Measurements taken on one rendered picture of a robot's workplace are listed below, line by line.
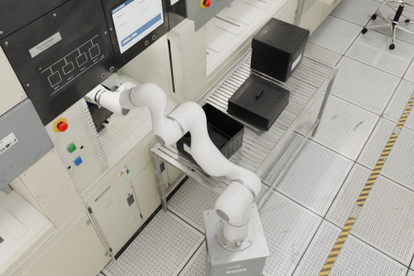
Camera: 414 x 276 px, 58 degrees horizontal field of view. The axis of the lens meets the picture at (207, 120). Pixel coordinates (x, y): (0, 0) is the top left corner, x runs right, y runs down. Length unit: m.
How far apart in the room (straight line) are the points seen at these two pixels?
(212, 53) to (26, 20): 1.49
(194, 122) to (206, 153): 0.13
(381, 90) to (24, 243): 3.19
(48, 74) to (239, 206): 0.87
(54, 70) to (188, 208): 1.67
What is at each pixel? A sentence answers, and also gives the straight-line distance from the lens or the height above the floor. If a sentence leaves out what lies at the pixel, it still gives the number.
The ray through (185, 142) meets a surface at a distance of 2.02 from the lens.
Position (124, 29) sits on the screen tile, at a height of 1.57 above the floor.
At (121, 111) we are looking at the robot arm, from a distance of 1.77.
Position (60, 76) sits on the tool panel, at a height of 1.56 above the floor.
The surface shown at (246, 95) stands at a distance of 2.30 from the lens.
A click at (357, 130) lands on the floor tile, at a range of 3.46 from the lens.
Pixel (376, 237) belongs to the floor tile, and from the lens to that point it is 2.95.
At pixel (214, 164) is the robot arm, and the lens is 1.48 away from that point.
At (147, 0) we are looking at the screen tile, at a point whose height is 1.63.
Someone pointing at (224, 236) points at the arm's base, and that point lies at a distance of 1.87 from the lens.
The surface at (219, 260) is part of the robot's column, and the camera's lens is 1.84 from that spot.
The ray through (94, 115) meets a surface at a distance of 2.03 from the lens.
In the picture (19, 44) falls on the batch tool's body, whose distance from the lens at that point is 1.34.
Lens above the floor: 2.49
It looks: 49 degrees down
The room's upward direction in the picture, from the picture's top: 1 degrees counter-clockwise
